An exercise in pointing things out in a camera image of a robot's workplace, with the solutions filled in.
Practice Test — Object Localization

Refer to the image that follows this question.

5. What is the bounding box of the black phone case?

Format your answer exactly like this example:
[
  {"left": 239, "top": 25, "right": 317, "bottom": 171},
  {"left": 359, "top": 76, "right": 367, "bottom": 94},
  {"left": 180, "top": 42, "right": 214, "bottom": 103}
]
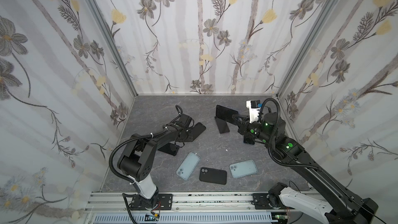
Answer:
[
  {"left": 185, "top": 122, "right": 206, "bottom": 143},
  {"left": 199, "top": 167, "right": 227, "bottom": 185}
]

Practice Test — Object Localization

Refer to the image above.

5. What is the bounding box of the black phone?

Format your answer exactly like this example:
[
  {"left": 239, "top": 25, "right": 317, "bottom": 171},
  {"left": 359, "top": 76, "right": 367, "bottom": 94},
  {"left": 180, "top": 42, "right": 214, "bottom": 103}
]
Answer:
[
  {"left": 216, "top": 105, "right": 239, "bottom": 125},
  {"left": 244, "top": 135, "right": 256, "bottom": 145},
  {"left": 158, "top": 143, "right": 180, "bottom": 156},
  {"left": 215, "top": 117, "right": 230, "bottom": 134}
]

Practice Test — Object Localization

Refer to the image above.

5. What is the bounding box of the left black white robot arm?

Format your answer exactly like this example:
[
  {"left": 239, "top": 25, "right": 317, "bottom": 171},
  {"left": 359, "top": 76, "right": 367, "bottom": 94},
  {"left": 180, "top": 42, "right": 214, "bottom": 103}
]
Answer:
[{"left": 108, "top": 114, "right": 206, "bottom": 208}]

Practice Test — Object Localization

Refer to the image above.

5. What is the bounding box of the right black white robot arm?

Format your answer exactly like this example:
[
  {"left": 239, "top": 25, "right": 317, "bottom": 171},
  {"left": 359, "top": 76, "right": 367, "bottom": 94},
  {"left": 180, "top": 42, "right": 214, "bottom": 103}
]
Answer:
[{"left": 232, "top": 113, "right": 378, "bottom": 224}]

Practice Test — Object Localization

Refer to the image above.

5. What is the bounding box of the pale blue phone left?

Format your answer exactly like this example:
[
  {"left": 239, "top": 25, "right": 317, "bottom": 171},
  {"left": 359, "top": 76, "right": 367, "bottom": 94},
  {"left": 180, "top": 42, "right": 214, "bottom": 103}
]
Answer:
[{"left": 176, "top": 152, "right": 201, "bottom": 180}]

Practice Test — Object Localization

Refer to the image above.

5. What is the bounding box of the pale blue phone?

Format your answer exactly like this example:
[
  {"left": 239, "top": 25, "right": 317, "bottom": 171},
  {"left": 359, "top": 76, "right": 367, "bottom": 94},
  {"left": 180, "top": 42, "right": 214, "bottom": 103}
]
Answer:
[
  {"left": 229, "top": 160, "right": 258, "bottom": 178},
  {"left": 176, "top": 152, "right": 201, "bottom": 180}
]

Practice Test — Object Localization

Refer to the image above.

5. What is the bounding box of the pale blue phone right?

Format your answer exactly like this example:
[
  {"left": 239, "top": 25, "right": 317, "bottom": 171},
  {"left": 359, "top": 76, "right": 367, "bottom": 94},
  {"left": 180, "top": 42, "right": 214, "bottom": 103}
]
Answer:
[{"left": 229, "top": 160, "right": 258, "bottom": 178}]

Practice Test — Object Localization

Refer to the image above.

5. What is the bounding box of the black phone case front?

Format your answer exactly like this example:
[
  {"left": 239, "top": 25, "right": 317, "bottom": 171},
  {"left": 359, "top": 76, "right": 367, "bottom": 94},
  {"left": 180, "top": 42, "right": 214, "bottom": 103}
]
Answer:
[{"left": 199, "top": 167, "right": 227, "bottom": 185}]

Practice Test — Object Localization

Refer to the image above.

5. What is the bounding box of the small green circuit board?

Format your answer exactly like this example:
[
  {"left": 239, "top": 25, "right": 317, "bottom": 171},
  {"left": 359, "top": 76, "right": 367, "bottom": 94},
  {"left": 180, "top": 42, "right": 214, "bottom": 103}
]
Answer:
[{"left": 144, "top": 213, "right": 160, "bottom": 222}]

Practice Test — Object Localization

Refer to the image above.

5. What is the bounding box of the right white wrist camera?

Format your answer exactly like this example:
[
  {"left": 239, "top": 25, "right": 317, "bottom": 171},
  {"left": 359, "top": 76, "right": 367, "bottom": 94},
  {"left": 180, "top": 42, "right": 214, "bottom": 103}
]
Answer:
[{"left": 246, "top": 100, "right": 262, "bottom": 123}]

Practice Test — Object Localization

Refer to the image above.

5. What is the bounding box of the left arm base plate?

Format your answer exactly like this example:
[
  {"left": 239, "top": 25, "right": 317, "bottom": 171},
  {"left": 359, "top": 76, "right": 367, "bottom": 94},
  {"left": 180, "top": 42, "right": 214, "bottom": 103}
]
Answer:
[{"left": 127, "top": 194, "right": 173, "bottom": 211}]

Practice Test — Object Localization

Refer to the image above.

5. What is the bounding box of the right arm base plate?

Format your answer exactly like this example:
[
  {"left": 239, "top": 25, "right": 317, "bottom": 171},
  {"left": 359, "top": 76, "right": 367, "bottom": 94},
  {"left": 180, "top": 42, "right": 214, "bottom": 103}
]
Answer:
[{"left": 251, "top": 193, "right": 288, "bottom": 210}]

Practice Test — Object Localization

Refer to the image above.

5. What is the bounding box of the aluminium front rail frame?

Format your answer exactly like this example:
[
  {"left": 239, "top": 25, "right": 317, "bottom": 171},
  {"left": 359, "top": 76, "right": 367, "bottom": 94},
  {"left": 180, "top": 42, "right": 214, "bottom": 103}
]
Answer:
[{"left": 81, "top": 191, "right": 343, "bottom": 224}]

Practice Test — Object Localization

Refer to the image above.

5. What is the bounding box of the left black corrugated cable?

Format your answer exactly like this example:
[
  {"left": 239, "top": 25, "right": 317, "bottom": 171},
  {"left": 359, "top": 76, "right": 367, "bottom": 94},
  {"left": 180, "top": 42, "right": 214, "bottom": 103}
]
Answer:
[{"left": 108, "top": 104, "right": 184, "bottom": 224}]

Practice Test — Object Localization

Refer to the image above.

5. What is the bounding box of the white slotted cable duct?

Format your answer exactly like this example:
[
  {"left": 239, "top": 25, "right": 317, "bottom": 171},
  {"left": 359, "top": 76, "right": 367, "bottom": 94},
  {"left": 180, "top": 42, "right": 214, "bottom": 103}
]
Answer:
[{"left": 93, "top": 213, "right": 279, "bottom": 224}]

